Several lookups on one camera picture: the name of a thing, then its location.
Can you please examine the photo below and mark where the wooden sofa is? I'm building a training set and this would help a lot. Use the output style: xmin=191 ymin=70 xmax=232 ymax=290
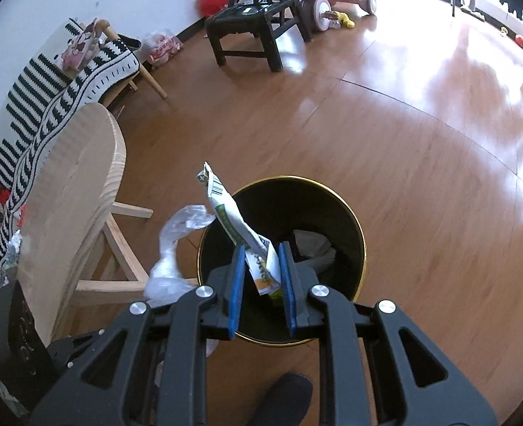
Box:
xmin=0 ymin=18 xmax=169 ymax=276

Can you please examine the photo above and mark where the crumpled blue-white wrapper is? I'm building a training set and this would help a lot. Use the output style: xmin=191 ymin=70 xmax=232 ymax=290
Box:
xmin=0 ymin=230 xmax=23 ymax=282

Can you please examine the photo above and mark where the pink printed cushion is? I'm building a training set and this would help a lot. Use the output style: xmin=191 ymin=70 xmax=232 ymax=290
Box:
xmin=61 ymin=18 xmax=102 ymax=72

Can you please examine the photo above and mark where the black-white striped blanket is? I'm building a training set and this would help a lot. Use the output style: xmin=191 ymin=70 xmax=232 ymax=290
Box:
xmin=0 ymin=18 xmax=141 ymax=271

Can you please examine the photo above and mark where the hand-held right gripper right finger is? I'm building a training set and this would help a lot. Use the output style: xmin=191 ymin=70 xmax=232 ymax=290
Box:
xmin=278 ymin=242 xmax=498 ymax=426

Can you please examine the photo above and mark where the green snack packet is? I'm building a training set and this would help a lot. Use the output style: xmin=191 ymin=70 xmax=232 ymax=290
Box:
xmin=196 ymin=162 xmax=282 ymax=300

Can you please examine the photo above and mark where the crumpled grey paper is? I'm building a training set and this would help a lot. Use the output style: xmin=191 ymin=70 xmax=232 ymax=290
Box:
xmin=292 ymin=229 xmax=337 ymax=271

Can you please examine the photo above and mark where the yellow duck toy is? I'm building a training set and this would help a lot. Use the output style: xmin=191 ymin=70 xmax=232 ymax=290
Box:
xmin=328 ymin=10 xmax=355 ymax=29

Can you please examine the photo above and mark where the red bag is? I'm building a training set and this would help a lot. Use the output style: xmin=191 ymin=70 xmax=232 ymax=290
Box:
xmin=198 ymin=0 xmax=231 ymax=18

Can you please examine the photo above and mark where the black wooden chair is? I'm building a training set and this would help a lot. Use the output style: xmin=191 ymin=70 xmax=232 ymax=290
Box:
xmin=205 ymin=0 xmax=313 ymax=72

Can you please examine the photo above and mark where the black bin with gold rim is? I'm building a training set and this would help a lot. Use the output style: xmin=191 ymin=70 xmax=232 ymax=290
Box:
xmin=197 ymin=176 xmax=368 ymax=346

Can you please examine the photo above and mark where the person's dark shoe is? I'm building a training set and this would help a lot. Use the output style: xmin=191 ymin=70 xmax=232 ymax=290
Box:
xmin=246 ymin=373 xmax=313 ymax=426

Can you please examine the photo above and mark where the clear plastic bag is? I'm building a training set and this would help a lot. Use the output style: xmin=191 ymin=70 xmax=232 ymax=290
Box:
xmin=144 ymin=204 xmax=220 ymax=360

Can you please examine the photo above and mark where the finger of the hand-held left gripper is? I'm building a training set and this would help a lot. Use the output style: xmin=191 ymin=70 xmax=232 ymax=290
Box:
xmin=48 ymin=329 xmax=111 ymax=367

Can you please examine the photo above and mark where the red-white plastic bag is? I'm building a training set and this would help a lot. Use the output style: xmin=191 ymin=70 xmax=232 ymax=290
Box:
xmin=144 ymin=30 xmax=184 ymax=65

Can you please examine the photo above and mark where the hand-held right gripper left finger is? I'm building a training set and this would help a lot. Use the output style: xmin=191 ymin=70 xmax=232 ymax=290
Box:
xmin=29 ymin=245 xmax=249 ymax=426

